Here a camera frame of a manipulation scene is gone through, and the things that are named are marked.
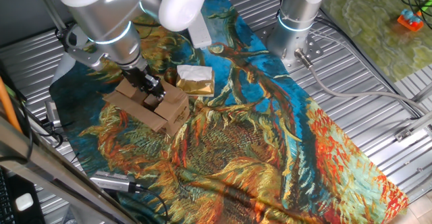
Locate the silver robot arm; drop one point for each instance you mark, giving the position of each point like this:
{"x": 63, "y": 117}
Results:
{"x": 111, "y": 15}

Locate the white power strip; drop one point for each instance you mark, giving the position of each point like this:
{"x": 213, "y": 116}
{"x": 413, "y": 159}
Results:
{"x": 200, "y": 35}

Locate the long aluminium profile bar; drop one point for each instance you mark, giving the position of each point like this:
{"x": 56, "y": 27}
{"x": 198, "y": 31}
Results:
{"x": 415, "y": 126}

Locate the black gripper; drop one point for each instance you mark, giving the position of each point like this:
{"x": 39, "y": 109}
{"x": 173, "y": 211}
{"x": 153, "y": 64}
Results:
{"x": 141, "y": 79}

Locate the black desk pad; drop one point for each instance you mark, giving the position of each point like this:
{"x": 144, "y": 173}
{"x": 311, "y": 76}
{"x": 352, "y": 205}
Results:
{"x": 35, "y": 215}

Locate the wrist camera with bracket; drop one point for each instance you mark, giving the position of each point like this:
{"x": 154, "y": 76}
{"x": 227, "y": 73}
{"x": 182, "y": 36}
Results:
{"x": 84, "y": 57}

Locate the green stick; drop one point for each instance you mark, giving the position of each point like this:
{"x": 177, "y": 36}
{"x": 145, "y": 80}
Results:
{"x": 426, "y": 5}

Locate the grey metal pole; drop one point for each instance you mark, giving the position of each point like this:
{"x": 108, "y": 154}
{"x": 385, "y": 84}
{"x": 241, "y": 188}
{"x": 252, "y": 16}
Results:
{"x": 50, "y": 8}

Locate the orange toy block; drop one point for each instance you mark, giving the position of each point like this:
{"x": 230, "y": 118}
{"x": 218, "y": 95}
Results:
{"x": 410, "y": 21}

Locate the small white device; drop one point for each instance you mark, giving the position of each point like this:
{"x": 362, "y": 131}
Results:
{"x": 24, "y": 202}

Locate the short aluminium profile bar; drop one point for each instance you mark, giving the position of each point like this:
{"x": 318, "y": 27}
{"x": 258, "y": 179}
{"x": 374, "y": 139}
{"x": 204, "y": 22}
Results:
{"x": 422, "y": 94}

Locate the orange tube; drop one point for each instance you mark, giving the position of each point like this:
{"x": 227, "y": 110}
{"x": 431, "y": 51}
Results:
{"x": 6, "y": 106}

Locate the silver camera on mount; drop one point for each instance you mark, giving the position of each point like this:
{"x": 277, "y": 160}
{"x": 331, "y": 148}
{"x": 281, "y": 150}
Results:
{"x": 52, "y": 112}

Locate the black keyboard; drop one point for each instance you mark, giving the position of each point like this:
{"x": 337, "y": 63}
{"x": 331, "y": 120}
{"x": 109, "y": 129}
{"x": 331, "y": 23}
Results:
{"x": 4, "y": 200}

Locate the small cardboard block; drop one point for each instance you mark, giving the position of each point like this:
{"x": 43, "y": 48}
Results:
{"x": 151, "y": 101}

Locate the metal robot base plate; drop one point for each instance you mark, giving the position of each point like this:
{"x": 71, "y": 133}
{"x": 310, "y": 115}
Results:
{"x": 314, "y": 50}

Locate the gold tissue pack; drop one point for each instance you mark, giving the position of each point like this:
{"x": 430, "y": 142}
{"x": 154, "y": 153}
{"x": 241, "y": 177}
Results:
{"x": 194, "y": 87}

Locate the brown cardboard box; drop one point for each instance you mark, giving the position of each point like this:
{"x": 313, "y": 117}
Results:
{"x": 148, "y": 111}

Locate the sunflower painting cloth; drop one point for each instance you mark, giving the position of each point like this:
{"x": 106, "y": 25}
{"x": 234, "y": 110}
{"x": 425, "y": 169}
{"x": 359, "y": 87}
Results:
{"x": 236, "y": 149}

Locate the green patterned mat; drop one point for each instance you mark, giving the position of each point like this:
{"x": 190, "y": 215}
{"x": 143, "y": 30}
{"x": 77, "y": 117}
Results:
{"x": 371, "y": 31}

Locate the aluminium frame beam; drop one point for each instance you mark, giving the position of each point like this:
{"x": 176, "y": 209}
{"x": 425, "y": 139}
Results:
{"x": 50, "y": 170}

